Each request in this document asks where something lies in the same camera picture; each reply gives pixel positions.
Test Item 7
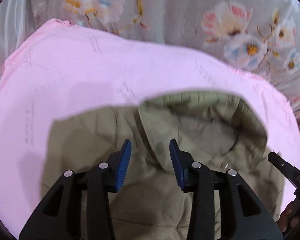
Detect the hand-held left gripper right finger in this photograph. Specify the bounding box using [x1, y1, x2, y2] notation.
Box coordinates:
[169, 139, 283, 240]

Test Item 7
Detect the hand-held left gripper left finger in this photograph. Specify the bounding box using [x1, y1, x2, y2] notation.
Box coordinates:
[19, 139, 132, 240]

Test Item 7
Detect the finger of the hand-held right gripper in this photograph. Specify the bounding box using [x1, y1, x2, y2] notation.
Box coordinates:
[267, 151, 300, 188]

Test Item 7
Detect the beige puffer jacket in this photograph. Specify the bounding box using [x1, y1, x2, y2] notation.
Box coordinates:
[41, 90, 287, 240]

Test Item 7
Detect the person's right hand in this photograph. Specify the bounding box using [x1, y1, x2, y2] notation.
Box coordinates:
[277, 198, 300, 233]

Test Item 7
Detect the pink blanket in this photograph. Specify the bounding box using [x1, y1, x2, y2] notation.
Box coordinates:
[0, 17, 300, 240]

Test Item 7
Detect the grey floral bed sheet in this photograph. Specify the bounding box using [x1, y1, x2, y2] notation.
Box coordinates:
[30, 0, 300, 120]

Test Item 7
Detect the white satin cloth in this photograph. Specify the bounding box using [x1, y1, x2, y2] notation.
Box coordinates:
[0, 0, 40, 100]

